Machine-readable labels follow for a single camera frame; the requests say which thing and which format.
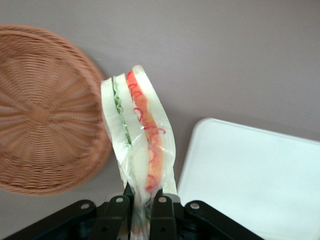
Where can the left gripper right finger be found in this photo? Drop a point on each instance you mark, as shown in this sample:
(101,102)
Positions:
(162,220)

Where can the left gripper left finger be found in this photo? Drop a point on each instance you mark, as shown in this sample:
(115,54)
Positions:
(110,220)

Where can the triangle sandwich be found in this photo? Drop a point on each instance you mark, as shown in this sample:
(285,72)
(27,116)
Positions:
(140,130)

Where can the cream plastic tray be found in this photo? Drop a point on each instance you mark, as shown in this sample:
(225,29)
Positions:
(250,175)

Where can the large brown wicker basket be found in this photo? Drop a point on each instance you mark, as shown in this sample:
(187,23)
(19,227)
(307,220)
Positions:
(45,112)

